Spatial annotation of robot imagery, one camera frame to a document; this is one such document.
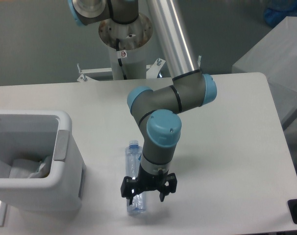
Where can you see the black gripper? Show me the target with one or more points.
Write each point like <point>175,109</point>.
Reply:
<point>163,182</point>

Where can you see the clear plastic water bottle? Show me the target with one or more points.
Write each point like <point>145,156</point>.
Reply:
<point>132,162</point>

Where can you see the clear plastic wrapper trash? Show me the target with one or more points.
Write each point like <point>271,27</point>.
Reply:
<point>26,169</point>

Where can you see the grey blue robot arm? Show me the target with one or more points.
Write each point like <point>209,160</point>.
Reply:
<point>156,113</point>

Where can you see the white plastic trash can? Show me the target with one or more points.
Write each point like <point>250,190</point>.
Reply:
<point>33,135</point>

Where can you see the silver right clamp bolt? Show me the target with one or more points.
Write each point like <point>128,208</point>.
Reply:
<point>199,61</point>

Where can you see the grey covered side table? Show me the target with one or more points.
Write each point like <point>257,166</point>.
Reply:
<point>275,56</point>

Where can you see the blue plastic bag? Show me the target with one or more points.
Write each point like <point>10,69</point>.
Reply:
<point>278,10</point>

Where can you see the white middle mounting bracket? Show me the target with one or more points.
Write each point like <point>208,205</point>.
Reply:
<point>154,70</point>

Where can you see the white mounting bracket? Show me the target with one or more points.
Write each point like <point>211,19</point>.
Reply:
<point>154,70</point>
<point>85,75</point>

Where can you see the white left mounting bracket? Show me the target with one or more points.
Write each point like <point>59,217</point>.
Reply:
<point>85,75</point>

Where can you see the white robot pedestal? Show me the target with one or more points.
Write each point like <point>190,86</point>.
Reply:
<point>126,45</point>

